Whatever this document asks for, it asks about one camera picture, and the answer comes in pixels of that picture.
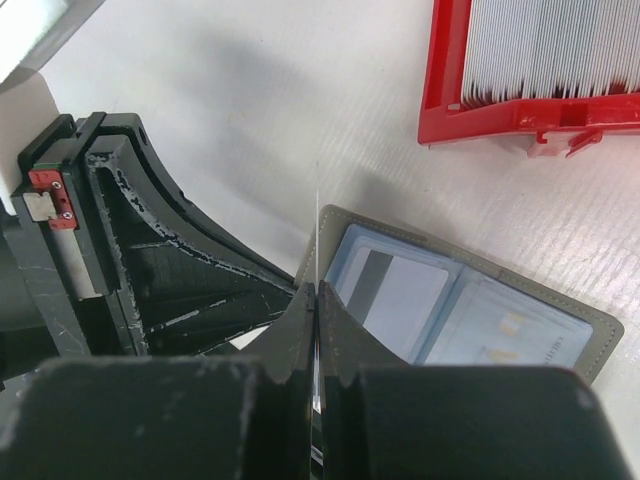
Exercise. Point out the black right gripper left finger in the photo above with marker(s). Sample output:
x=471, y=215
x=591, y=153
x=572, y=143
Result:
x=240, y=416

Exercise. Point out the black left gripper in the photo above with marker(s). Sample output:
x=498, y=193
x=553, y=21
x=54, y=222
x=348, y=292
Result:
x=116, y=260

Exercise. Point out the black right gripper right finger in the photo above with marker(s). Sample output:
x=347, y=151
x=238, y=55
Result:
x=383, y=418

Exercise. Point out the grey leather card holder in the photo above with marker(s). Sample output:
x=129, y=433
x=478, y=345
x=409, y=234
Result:
x=343, y=232

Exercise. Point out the white credit card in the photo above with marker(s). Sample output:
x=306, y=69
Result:
x=392, y=296
x=492, y=324
x=317, y=383

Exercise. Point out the red plastic card tray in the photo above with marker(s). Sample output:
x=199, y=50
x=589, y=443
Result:
x=556, y=126

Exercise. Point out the stack of white cards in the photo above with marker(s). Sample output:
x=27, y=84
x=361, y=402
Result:
x=550, y=50

